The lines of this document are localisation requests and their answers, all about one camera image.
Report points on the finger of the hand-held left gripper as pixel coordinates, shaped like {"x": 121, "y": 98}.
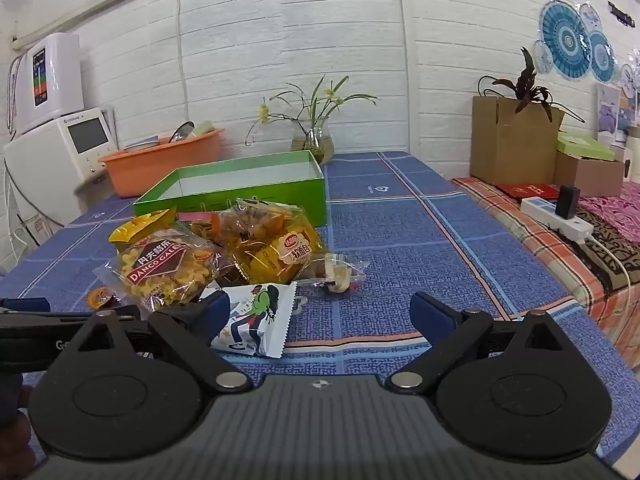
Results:
{"x": 25, "y": 305}

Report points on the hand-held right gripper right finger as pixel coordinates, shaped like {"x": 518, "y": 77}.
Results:
{"x": 429, "y": 310}

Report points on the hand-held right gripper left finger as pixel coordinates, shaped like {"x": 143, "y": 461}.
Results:
{"x": 216, "y": 310}

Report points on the white illustrated snack packet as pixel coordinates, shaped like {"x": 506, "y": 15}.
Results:
{"x": 260, "y": 320}

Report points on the orange snack packet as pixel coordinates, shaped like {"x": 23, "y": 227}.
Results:
{"x": 205, "y": 255}

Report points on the yellow twist snack packet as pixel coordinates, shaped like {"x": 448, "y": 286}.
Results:
{"x": 160, "y": 270}

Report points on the small orange jelly cup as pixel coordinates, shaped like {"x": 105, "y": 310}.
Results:
{"x": 100, "y": 298}

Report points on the yellow bread packet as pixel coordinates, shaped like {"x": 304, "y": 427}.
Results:
{"x": 282, "y": 260}

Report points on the clear brown snack packet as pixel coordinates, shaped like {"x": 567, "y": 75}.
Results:
{"x": 250, "y": 222}

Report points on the pink snack packet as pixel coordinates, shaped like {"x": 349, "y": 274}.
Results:
{"x": 197, "y": 216}

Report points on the clear mushroom snack packet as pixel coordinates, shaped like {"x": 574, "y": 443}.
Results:
{"x": 340, "y": 275}

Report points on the green cardboard box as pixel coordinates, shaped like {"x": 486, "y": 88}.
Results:
{"x": 230, "y": 180}

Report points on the person's left hand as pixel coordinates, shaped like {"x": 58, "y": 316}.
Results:
{"x": 12, "y": 425}

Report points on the blue checked tablecloth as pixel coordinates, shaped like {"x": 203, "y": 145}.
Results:
{"x": 400, "y": 220}

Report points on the orange plaid blanket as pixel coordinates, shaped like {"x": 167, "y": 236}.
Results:
{"x": 540, "y": 250}

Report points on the white appliance with screen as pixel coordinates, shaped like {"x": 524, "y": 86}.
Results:
{"x": 50, "y": 160}

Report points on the orange plastic basin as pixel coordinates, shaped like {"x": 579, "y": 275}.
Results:
{"x": 155, "y": 170}

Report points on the white power strip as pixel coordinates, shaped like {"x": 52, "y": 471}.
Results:
{"x": 545, "y": 210}

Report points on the flat red book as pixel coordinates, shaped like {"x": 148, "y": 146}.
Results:
{"x": 527, "y": 191}

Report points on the black power adapter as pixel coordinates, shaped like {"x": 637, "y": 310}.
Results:
{"x": 568, "y": 202}

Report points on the metal bowl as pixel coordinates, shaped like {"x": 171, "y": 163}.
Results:
{"x": 180, "y": 132}

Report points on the brown paper bag with plant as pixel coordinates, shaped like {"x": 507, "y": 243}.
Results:
{"x": 505, "y": 145}

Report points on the pale green plate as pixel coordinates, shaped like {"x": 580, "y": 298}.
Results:
{"x": 202, "y": 128}

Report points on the black patterned cloth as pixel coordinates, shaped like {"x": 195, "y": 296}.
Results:
{"x": 607, "y": 250}

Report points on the glass vase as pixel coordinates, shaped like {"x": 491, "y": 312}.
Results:
{"x": 314, "y": 145}

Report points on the small brown cardboard box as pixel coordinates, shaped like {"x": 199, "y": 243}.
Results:
{"x": 585, "y": 177}

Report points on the purple floral cloth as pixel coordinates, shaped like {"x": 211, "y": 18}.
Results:
{"x": 620, "y": 210}

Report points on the small light green box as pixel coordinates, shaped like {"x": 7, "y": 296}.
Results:
{"x": 585, "y": 146}

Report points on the white water purifier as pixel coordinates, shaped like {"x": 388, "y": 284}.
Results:
{"x": 55, "y": 80}

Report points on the yellow flowering plant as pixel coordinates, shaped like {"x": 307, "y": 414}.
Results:
{"x": 315, "y": 102}

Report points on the dark purple leaf plant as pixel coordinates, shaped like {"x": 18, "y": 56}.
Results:
{"x": 525, "y": 85}

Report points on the large blue paper fan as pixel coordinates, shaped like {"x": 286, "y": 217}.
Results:
{"x": 566, "y": 40}

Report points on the medium blue paper fan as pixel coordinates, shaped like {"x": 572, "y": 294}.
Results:
{"x": 602, "y": 57}

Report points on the wall postcards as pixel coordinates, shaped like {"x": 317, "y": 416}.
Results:
{"x": 615, "y": 110}

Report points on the white wall pipe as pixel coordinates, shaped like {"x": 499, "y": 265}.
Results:
{"x": 180, "y": 35}

